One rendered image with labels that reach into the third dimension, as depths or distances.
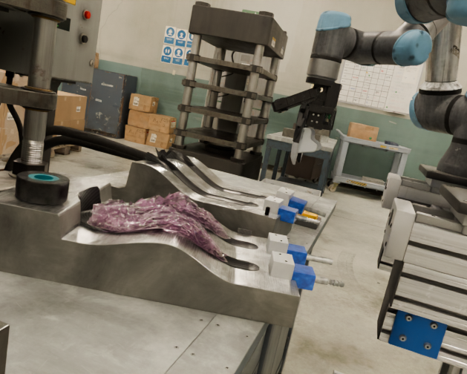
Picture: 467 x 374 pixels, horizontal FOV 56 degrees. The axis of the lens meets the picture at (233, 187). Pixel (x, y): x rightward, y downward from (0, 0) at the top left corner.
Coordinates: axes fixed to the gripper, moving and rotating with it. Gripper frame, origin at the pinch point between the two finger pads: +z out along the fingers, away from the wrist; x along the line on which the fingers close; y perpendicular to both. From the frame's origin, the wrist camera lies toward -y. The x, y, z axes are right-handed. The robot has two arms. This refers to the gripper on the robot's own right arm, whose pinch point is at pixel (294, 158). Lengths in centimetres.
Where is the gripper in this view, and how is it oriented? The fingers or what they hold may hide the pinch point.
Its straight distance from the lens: 112.2
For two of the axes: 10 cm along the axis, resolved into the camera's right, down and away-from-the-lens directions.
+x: 3.2, -1.3, 9.4
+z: -1.9, 9.6, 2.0
